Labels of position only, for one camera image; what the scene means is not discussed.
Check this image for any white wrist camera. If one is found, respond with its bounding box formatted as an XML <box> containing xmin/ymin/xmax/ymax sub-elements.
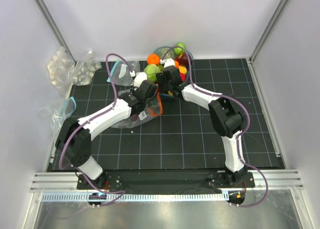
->
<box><xmin>160</xmin><ymin>58</ymin><xmax>176</xmax><ymax>68</ymax></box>
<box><xmin>133</xmin><ymin>72</ymin><xmax>148</xmax><ymax>88</ymax></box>

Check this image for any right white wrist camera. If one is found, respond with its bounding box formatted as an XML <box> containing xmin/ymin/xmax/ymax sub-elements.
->
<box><xmin>160</xmin><ymin>58</ymin><xmax>176</xmax><ymax>68</ymax></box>

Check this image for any clear bag with orange zipper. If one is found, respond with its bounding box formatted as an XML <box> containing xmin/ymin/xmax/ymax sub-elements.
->
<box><xmin>111</xmin><ymin>90</ymin><xmax>163</xmax><ymax>129</ymax></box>

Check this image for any bag of white pieces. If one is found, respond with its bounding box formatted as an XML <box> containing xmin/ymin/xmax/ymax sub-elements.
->
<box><xmin>73</xmin><ymin>51</ymin><xmax>102</xmax><ymax>86</ymax></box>
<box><xmin>47</xmin><ymin>46</ymin><xmax>75</xmax><ymax>97</ymax></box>

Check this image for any dark red plum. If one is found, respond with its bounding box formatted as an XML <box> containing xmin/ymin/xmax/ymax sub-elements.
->
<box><xmin>174</xmin><ymin>52</ymin><xmax>194</xmax><ymax>68</ymax></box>

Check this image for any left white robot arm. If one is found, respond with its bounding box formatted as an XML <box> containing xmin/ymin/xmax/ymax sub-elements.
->
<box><xmin>55</xmin><ymin>80</ymin><xmax>158</xmax><ymax>189</ymax></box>

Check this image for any red apple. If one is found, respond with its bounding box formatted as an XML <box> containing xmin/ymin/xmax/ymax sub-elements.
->
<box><xmin>180</xmin><ymin>73</ymin><xmax>186</xmax><ymax>82</ymax></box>

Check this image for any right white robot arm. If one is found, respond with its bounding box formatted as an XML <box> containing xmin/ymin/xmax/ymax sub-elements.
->
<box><xmin>156</xmin><ymin>66</ymin><xmax>250</xmax><ymax>187</ymax></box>

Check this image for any orange fruit centre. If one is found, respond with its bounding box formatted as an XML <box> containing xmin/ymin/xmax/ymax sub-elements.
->
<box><xmin>174</xmin><ymin>60</ymin><xmax>180</xmax><ymax>68</ymax></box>

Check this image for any clear bag with blue zipper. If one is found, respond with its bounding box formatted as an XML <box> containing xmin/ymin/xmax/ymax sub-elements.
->
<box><xmin>110</xmin><ymin>60</ymin><xmax>140</xmax><ymax>87</ymax></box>

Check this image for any teal fruit bowl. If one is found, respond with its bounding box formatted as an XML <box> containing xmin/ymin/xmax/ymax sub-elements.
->
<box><xmin>153</xmin><ymin>46</ymin><xmax>193</xmax><ymax>98</ymax></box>

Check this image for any crumpled clear bag blue zipper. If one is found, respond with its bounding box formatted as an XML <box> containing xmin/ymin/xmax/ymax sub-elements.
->
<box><xmin>38</xmin><ymin>96</ymin><xmax>77</xmax><ymax>141</ymax></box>

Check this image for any small green cabbage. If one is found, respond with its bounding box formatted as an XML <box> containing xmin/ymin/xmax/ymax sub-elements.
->
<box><xmin>174</xmin><ymin>42</ymin><xmax>186</xmax><ymax>54</ymax></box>

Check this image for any grey green melon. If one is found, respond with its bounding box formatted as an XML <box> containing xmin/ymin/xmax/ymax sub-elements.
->
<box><xmin>156</xmin><ymin>47</ymin><xmax>176</xmax><ymax>60</ymax></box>

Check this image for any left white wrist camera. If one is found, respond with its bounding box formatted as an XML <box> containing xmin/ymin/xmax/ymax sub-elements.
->
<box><xmin>133</xmin><ymin>72</ymin><xmax>148</xmax><ymax>88</ymax></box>

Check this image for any orange fruit left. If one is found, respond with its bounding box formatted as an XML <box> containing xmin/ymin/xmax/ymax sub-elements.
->
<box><xmin>146</xmin><ymin>53</ymin><xmax>160</xmax><ymax>65</ymax></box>

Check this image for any aluminium cable rail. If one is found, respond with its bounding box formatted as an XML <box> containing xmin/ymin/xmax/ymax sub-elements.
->
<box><xmin>41</xmin><ymin>191</ymin><xmax>229</xmax><ymax>203</ymax></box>

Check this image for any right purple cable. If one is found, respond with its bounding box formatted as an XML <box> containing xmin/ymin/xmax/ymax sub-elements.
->
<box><xmin>159</xmin><ymin>45</ymin><xmax>270</xmax><ymax>207</ymax></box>

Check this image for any large green cabbage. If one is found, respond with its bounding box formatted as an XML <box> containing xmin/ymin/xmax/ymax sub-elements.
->
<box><xmin>144</xmin><ymin>64</ymin><xmax>161</xmax><ymax>83</ymax></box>

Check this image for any orange fruit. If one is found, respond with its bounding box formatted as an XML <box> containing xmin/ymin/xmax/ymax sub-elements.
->
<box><xmin>146</xmin><ymin>53</ymin><xmax>160</xmax><ymax>65</ymax></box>
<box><xmin>174</xmin><ymin>60</ymin><xmax>180</xmax><ymax>68</ymax></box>

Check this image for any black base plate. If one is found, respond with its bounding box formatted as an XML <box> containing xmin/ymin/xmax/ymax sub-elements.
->
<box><xmin>76</xmin><ymin>167</ymin><xmax>256</xmax><ymax>195</ymax></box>

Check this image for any black grid mat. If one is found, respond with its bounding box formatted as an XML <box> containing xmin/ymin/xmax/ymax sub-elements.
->
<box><xmin>45</xmin><ymin>58</ymin><xmax>286</xmax><ymax>170</ymax></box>

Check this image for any yellow fruit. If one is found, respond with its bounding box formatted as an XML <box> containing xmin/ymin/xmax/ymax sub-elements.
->
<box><xmin>178</xmin><ymin>65</ymin><xmax>188</xmax><ymax>75</ymax></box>

